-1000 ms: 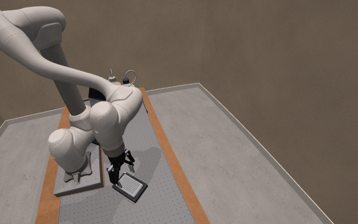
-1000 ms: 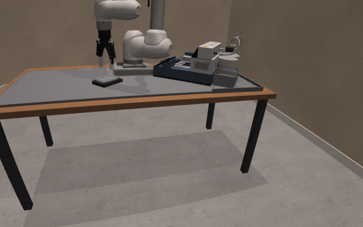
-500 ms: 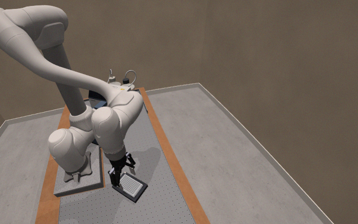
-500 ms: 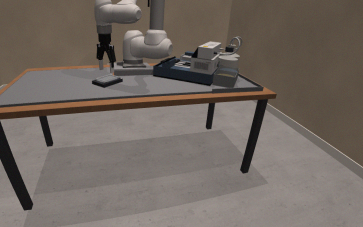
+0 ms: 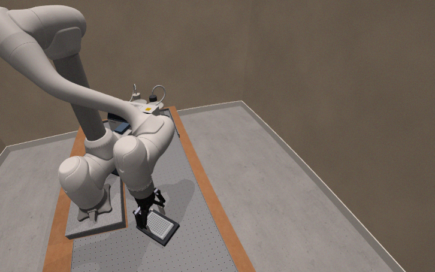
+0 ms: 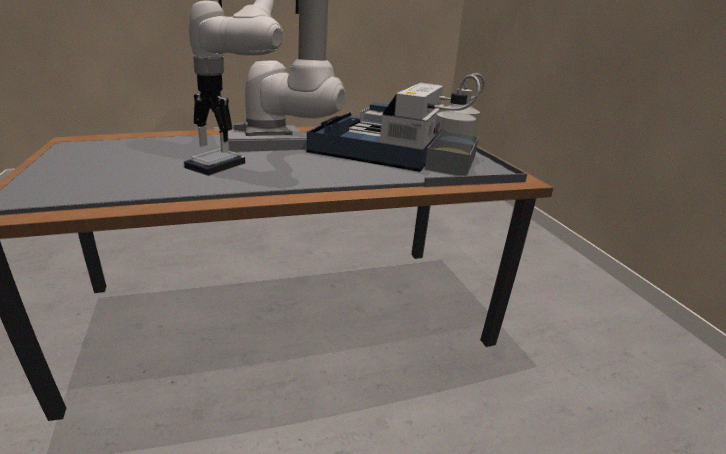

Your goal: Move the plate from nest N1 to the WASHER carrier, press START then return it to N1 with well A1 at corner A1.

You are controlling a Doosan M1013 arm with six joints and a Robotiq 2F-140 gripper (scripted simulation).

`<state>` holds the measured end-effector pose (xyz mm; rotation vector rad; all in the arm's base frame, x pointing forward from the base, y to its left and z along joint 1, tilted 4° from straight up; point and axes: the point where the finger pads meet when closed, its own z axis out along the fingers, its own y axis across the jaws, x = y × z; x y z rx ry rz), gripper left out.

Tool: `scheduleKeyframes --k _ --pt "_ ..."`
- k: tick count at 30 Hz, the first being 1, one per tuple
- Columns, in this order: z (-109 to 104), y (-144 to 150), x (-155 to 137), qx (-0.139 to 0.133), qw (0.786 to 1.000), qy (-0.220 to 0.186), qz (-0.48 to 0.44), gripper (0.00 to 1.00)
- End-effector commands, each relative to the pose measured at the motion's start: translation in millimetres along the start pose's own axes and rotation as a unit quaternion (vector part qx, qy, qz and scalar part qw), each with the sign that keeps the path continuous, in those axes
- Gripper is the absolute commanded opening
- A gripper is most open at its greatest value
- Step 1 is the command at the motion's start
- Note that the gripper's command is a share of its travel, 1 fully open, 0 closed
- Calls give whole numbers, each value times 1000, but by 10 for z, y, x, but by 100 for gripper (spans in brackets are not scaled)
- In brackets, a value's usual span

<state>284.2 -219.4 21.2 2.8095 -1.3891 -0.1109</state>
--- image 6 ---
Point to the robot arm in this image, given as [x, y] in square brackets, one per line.
[310, 91]

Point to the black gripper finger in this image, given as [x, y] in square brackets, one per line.
[222, 114]
[201, 112]

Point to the dark grey raised edge strip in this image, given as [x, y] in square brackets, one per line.
[479, 179]

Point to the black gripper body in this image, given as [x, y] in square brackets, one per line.
[211, 84]

